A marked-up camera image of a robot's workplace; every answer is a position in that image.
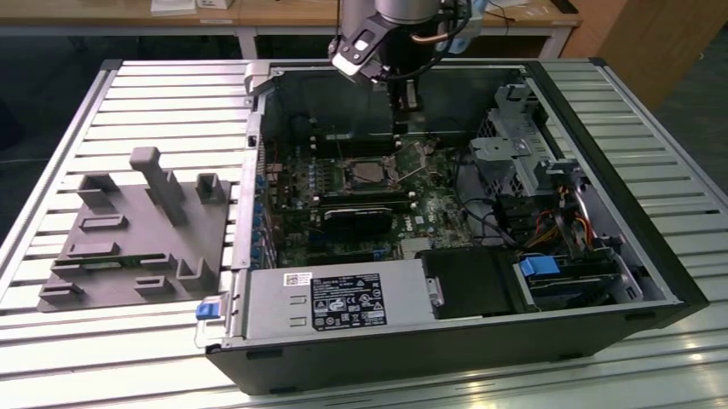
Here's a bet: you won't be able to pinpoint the silver CPU socket cover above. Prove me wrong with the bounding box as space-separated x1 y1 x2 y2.
384 138 441 173

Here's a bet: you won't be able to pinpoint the silver CPU with green rim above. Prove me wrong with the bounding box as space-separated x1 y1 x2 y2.
347 160 384 182

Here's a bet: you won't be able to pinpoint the black RAM slot bank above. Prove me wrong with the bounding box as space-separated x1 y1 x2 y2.
310 130 395 157

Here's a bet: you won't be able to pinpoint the CPU socket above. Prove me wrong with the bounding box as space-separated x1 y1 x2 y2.
338 155 402 191

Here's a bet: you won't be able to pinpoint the black RAM slot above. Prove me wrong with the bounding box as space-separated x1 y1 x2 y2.
322 199 410 207
323 195 410 204
320 202 410 211
324 192 409 200

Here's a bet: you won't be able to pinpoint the silver metal drive cage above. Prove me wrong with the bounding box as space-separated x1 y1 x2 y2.
469 84 586 201

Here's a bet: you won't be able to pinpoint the green motherboard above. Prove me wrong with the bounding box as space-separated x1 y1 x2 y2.
264 131 485 269

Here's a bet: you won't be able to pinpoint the black graphics card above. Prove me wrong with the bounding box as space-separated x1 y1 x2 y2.
319 205 394 239

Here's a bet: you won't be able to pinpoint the wooden cabinet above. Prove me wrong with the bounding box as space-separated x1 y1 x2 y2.
562 0 728 110

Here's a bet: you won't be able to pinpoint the silver chipset heat sink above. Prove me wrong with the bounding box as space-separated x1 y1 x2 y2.
401 237 433 257

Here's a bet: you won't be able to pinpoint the wooden desk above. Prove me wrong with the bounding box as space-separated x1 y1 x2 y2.
0 0 585 60

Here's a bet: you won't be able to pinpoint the black drive box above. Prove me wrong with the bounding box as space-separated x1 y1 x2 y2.
418 249 527 320

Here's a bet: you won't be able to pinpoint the hard disk in blue carrier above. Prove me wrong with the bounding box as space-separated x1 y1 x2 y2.
517 254 626 311

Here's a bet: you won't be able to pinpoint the silver power supply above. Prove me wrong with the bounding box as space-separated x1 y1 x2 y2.
224 258 445 342

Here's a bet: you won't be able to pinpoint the grey parts rack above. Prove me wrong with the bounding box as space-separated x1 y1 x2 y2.
35 146 234 314

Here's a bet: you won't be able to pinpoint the green RAM stick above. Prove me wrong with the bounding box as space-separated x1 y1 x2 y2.
79 255 169 270

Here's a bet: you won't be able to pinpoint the blue plastic latch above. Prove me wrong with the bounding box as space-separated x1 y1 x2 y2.
195 297 227 321

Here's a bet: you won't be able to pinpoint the black PC case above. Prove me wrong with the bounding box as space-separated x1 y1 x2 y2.
203 57 712 395

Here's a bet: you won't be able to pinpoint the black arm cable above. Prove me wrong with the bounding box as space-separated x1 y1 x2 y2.
371 0 477 84

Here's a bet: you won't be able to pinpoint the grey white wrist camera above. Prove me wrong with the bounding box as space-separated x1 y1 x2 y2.
328 14 399 83

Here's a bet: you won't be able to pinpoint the black data cable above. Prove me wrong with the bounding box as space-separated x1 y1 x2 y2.
458 196 522 251

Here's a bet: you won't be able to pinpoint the yellow red power wires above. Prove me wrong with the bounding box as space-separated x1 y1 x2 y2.
525 208 596 252

